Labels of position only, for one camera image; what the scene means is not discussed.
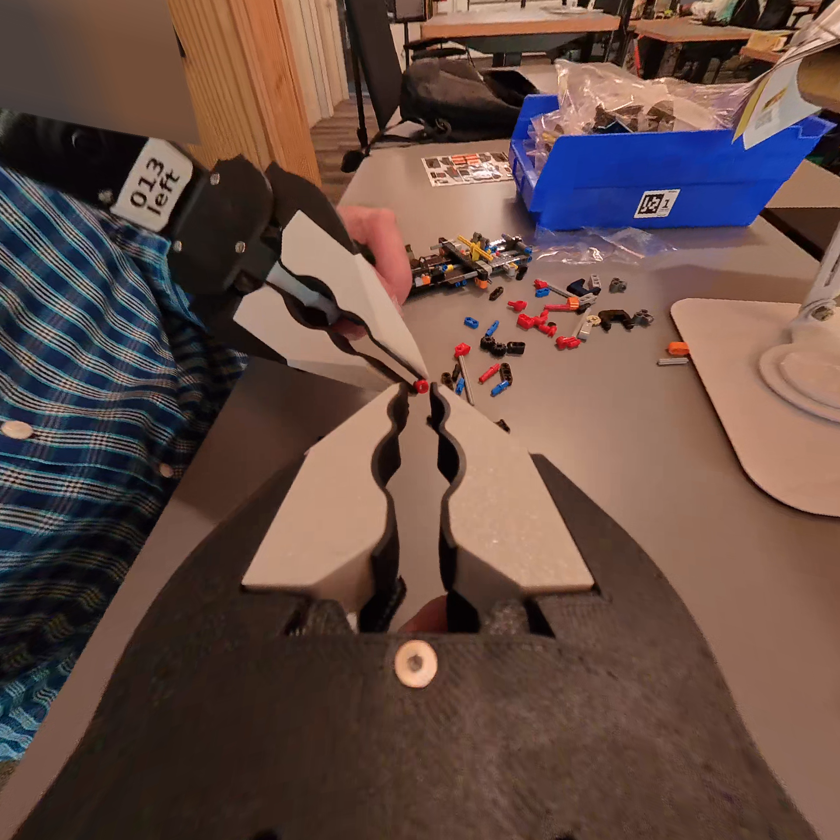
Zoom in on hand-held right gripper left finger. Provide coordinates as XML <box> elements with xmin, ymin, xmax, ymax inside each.
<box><xmin>240</xmin><ymin>382</ymin><xmax>410</xmax><ymax>634</ymax></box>

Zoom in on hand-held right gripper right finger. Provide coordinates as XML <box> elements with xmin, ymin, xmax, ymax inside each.
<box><xmin>428</xmin><ymin>386</ymin><xmax>596</xmax><ymax>634</ymax></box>

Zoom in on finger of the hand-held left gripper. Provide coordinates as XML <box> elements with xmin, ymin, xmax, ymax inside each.
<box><xmin>231</xmin><ymin>287</ymin><xmax>416</xmax><ymax>395</ymax></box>
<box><xmin>266</xmin><ymin>210</ymin><xmax>431</xmax><ymax>389</ymax></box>

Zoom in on lego car chassis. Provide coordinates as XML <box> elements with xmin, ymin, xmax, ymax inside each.
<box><xmin>403</xmin><ymin>231</ymin><xmax>534</xmax><ymax>291</ymax></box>

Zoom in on scattered loose lego pieces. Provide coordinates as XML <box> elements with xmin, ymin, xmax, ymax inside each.
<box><xmin>440</xmin><ymin>274</ymin><xmax>656</xmax><ymax>434</ymax></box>

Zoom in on person's left hand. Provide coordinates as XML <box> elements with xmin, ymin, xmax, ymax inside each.
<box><xmin>338</xmin><ymin>205</ymin><xmax>413</xmax><ymax>309</ymax></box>

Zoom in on person's right hand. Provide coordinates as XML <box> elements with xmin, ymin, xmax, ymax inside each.
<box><xmin>397</xmin><ymin>594</ymin><xmax>450</xmax><ymax>635</ymax></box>

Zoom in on sticker sheet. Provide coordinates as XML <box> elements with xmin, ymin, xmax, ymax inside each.
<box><xmin>422</xmin><ymin>151</ymin><xmax>517</xmax><ymax>189</ymax></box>

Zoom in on black backpack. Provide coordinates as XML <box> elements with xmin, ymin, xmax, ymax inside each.
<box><xmin>400</xmin><ymin>58</ymin><xmax>540</xmax><ymax>142</ymax></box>

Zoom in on blue plaid shirt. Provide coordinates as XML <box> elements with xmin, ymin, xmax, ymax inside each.
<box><xmin>0</xmin><ymin>164</ymin><xmax>250</xmax><ymax>765</ymax></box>

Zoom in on black office chair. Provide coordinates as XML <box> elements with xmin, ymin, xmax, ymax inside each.
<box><xmin>341</xmin><ymin>0</ymin><xmax>473</xmax><ymax>173</ymax></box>

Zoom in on clear plastic bag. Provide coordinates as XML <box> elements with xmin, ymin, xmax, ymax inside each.
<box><xmin>533</xmin><ymin>225</ymin><xmax>678</xmax><ymax>265</ymax></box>

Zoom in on blue plastic bin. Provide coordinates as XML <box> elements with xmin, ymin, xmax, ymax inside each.
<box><xmin>508</xmin><ymin>94</ymin><xmax>836</xmax><ymax>232</ymax></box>

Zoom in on brown wooden table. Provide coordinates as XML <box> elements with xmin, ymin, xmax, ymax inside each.
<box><xmin>630</xmin><ymin>16</ymin><xmax>795</xmax><ymax>80</ymax></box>
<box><xmin>420</xmin><ymin>8</ymin><xmax>624</xmax><ymax>67</ymax></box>

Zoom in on bundle of clear parts bags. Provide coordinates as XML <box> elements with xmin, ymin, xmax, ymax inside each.
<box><xmin>530</xmin><ymin>58</ymin><xmax>798</xmax><ymax>173</ymax></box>

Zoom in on wooden post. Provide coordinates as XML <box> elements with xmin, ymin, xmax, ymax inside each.
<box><xmin>167</xmin><ymin>0</ymin><xmax>322</xmax><ymax>191</ymax></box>

